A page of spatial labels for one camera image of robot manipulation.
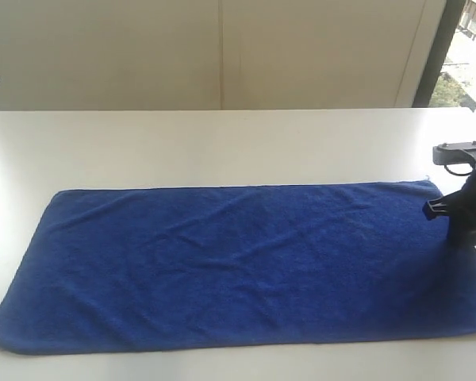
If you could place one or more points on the dark window frame post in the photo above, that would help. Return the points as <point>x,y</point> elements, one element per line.
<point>449,20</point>

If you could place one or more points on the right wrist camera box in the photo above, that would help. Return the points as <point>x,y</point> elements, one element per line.
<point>457,153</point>

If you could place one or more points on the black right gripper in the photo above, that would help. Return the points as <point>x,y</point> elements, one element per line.
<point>461,209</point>

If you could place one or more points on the blue microfiber towel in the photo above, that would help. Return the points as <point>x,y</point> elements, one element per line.
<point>178,268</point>

